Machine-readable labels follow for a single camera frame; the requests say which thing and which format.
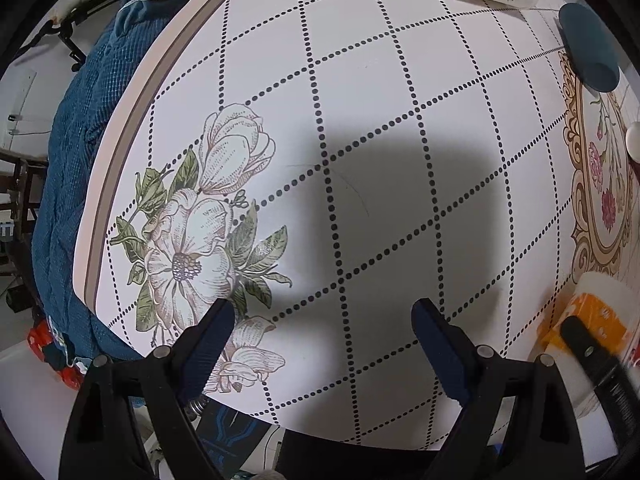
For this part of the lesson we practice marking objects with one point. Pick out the orange and white packet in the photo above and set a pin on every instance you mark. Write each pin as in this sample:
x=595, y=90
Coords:
x=595, y=310

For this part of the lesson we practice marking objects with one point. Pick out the blue quilted blanket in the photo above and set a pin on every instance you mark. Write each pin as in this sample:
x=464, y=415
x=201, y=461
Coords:
x=80, y=160

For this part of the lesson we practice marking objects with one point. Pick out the dark wooden chair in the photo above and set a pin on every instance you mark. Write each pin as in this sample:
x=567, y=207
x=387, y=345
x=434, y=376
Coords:
x=22, y=185

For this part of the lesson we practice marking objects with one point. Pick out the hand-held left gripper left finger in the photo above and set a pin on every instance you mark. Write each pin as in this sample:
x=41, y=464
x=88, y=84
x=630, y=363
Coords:
x=209, y=349

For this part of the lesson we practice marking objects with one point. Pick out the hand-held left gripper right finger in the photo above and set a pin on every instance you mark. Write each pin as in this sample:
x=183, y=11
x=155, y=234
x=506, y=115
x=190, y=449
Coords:
x=439, y=347

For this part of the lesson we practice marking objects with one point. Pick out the black metal frame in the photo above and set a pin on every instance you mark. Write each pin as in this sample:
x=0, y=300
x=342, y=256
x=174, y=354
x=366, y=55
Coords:
x=67, y=35

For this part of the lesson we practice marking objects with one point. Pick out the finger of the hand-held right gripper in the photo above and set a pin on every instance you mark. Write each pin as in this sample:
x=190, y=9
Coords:
x=586, y=349

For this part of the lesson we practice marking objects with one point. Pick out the dark blue cup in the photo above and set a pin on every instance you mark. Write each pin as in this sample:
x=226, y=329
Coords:
x=589, y=47

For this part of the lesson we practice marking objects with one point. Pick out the small white round object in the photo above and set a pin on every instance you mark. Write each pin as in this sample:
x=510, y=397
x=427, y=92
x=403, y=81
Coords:
x=634, y=141

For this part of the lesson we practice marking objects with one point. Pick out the black and blue box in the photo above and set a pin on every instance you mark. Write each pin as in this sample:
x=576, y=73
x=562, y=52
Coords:
x=227, y=427

